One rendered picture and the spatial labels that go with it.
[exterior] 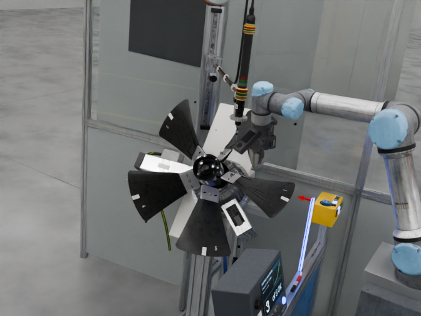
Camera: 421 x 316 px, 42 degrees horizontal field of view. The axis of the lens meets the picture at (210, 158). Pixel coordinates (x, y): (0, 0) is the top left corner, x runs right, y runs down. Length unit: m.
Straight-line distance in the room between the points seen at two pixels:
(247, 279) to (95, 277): 2.31
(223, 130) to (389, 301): 1.11
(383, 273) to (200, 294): 0.97
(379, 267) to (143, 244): 1.84
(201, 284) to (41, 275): 1.40
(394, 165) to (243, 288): 0.65
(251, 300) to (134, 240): 2.21
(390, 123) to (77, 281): 2.47
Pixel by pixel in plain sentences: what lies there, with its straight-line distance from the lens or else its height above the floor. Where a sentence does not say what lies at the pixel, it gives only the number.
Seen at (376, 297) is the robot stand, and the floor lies 1.00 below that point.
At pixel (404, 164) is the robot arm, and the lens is 1.79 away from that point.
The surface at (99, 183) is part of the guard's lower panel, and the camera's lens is 3.56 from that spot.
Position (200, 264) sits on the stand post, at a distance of 2.59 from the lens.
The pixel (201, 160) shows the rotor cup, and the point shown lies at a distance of 2.25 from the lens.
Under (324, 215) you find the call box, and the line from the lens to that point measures 2.42.
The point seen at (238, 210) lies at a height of 1.05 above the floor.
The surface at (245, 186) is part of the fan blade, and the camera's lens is 2.19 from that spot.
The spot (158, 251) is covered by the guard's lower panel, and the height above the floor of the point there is 0.25.
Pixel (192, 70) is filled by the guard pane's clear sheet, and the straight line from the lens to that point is 3.03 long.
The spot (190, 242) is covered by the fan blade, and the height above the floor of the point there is 0.97.
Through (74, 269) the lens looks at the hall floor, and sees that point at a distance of 3.77.
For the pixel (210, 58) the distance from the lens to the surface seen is 2.68.
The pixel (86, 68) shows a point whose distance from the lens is 3.39.
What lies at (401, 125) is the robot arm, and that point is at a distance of 1.73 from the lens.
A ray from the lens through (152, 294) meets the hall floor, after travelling 3.55.
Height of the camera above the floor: 2.04
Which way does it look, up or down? 21 degrees down
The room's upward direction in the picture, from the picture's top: 6 degrees clockwise
